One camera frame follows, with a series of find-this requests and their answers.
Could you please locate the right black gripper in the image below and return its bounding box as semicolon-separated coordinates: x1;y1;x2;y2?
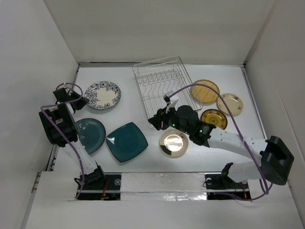
148;104;191;135

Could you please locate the blue floral white plate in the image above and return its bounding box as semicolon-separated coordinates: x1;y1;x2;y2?
84;81;122;110

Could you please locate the shiny gold cream plate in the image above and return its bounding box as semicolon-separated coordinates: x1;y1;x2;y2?
159;129;189;158

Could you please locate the teal round plate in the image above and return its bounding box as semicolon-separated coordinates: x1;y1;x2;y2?
75;118;106;155

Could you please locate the teal square plate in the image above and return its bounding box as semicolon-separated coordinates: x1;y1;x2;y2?
106;122;148;163

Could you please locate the yellow woven pattern plate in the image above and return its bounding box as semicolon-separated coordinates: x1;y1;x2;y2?
190;79;220;104

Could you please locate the dark gold ornate plate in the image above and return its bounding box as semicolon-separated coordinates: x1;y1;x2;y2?
201;109;228;130

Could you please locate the cream floral small plate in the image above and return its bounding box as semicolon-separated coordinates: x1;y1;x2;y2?
217;93;244;116

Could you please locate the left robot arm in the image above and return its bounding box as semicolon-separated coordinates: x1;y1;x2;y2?
39;84;108;190

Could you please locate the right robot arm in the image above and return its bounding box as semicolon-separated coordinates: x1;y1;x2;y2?
148;105;294;187

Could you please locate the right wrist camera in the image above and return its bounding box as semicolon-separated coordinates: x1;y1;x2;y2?
163;91;179;113

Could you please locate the wire dish rack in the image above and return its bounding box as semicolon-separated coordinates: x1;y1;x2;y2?
132;56;193;119

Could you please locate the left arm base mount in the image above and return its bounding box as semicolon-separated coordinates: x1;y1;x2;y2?
74;173;122;201

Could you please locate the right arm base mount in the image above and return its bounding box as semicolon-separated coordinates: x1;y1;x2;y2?
203;163;251;200

